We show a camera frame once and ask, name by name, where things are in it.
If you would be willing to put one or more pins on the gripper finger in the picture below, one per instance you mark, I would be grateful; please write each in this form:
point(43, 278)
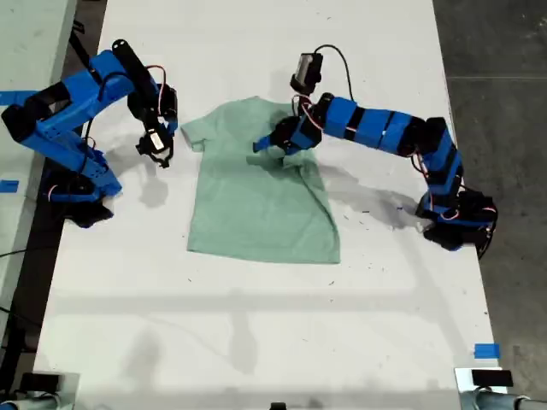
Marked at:
point(266, 143)
point(285, 153)
point(172, 128)

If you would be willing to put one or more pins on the pale green T-shirt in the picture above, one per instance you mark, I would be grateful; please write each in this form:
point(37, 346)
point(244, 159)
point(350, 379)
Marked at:
point(256, 213)

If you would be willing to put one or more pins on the blue and black arm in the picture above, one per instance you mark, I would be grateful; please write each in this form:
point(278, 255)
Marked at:
point(384, 128)
point(64, 115)

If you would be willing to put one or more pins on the black stand leg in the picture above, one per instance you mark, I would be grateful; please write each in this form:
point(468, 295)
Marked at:
point(83, 51)

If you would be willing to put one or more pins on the white side table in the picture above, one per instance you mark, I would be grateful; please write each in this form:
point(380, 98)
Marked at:
point(25, 42)

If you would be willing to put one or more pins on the long blue tape strip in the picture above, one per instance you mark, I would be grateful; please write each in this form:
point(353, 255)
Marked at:
point(13, 98)

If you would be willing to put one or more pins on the small black clamp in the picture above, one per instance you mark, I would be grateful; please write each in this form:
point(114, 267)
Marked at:
point(278, 406)

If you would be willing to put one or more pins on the square blue tape piece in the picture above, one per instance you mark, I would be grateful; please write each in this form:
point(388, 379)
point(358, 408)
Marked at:
point(487, 351)

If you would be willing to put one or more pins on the small black box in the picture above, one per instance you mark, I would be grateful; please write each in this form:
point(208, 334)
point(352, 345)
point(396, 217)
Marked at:
point(40, 381)
point(491, 378)

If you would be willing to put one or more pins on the white mounting plate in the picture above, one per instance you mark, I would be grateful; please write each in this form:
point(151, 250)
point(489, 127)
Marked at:
point(462, 378)

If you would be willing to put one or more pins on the black camera stalk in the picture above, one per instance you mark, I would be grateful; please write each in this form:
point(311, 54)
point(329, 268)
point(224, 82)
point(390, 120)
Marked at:
point(149, 127)
point(308, 96)

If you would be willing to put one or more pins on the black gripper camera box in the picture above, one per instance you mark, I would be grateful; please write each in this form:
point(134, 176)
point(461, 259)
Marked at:
point(305, 70)
point(154, 143)

